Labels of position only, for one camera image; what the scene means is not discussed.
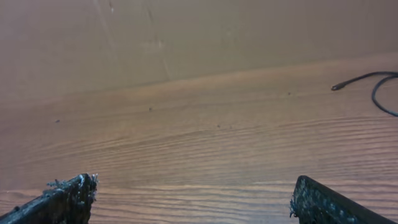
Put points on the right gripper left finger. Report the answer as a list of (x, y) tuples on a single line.
[(67, 202)]

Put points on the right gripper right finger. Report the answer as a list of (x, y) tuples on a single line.
[(315, 203)]

